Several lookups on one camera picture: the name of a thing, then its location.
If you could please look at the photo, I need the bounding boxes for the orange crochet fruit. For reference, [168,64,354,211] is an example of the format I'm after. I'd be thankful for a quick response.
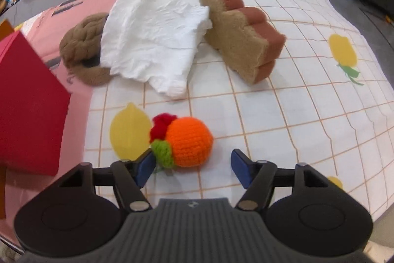
[149,113,214,169]

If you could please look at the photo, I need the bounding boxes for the brown toast shaped sponge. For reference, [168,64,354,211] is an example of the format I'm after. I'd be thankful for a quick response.
[199,0,286,85]

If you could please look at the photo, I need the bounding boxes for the white plastic bag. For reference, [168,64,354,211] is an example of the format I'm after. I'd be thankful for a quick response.
[100,0,212,99]

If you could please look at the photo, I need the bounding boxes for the brown plush scrunchie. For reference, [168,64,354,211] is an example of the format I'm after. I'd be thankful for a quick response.
[59,13,112,87]

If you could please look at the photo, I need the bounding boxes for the red Wonderlab box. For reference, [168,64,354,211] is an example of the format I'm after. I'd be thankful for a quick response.
[1,31,71,176]

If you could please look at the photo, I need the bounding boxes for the pink paper mat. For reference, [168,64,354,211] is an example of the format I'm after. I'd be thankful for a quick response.
[1,0,116,226]

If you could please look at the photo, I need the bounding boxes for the orange cardboard box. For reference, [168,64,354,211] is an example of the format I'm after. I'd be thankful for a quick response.
[1,19,14,220]

